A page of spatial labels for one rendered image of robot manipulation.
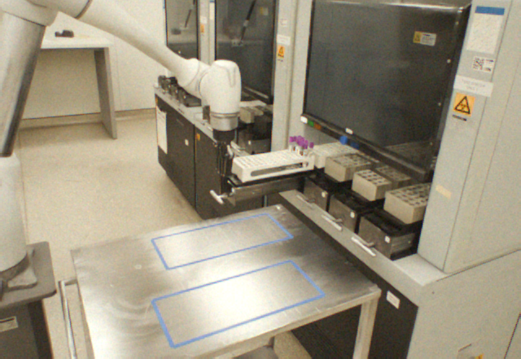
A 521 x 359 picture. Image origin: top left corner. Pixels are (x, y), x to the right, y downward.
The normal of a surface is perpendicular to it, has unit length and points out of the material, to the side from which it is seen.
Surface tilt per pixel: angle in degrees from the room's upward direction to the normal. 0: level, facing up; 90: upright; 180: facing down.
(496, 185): 90
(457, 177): 90
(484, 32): 90
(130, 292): 0
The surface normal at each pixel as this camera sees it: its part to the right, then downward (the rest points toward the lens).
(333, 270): 0.04, -0.92
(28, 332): 0.47, 0.37
